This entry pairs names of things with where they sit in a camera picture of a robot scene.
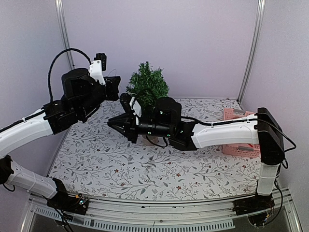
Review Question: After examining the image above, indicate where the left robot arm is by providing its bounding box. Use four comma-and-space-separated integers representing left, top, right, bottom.
0, 53, 121, 210

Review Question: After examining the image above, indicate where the front aluminium rail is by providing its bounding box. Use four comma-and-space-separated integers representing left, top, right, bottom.
21, 188, 303, 232

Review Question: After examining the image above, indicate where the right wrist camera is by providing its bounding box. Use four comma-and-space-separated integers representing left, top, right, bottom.
120, 93, 142, 125

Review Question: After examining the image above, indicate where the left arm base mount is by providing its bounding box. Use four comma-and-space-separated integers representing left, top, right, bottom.
46, 193, 89, 215

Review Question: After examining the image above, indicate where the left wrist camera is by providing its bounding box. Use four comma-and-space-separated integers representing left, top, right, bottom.
89, 53, 107, 85

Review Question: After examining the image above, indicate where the floral patterned table mat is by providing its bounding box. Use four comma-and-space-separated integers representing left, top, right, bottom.
49, 101, 260, 201

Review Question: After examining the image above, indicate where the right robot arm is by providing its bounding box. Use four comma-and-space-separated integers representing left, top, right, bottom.
108, 94, 296, 211

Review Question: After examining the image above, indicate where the pink plastic basket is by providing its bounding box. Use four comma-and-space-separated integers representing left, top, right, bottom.
222, 108, 260, 158

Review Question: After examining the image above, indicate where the small green christmas tree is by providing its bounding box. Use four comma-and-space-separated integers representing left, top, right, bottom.
126, 61, 169, 108

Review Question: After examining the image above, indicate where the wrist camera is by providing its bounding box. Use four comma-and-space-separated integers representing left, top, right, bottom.
120, 93, 142, 125
89, 53, 107, 85

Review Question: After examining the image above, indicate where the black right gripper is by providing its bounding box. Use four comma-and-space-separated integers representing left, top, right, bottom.
107, 112, 172, 144

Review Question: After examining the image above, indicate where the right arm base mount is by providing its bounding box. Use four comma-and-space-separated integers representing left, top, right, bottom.
232, 193, 275, 227

